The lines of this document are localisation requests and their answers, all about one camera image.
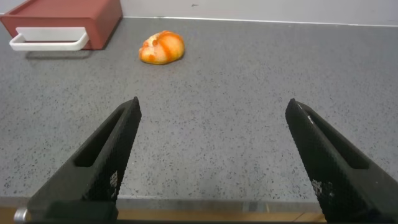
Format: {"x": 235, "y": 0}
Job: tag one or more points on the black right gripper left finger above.
{"x": 93, "y": 174}

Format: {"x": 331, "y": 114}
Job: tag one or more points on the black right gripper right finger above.
{"x": 335, "y": 174}

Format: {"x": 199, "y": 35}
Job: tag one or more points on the red drawer case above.
{"x": 77, "y": 7}

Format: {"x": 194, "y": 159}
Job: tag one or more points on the orange glazed donut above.
{"x": 161, "y": 48}

